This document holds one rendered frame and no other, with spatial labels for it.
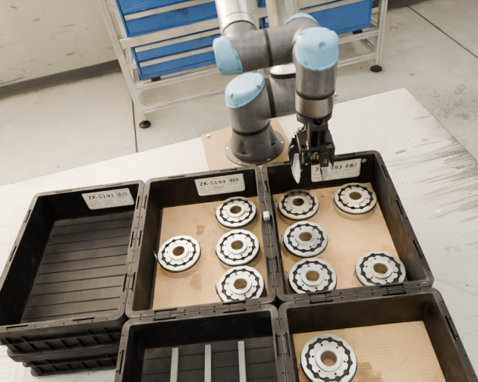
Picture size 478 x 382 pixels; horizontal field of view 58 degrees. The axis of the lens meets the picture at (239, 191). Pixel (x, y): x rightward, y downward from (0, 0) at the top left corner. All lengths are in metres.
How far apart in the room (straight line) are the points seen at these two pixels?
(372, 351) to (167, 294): 0.45
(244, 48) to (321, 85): 0.17
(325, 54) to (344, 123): 0.83
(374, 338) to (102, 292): 0.61
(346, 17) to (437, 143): 1.62
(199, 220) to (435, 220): 0.65
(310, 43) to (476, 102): 2.34
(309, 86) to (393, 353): 0.53
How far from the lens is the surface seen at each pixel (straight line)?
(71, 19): 3.64
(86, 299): 1.10
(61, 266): 1.19
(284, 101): 1.23
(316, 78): 0.81
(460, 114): 2.94
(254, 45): 0.88
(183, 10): 2.71
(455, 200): 1.38
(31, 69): 3.85
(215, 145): 1.41
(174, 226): 1.14
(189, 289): 1.02
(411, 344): 0.94
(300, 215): 1.07
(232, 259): 1.01
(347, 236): 1.07
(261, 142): 1.29
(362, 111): 1.67
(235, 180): 1.12
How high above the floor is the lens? 1.67
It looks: 45 degrees down
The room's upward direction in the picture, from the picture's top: 10 degrees counter-clockwise
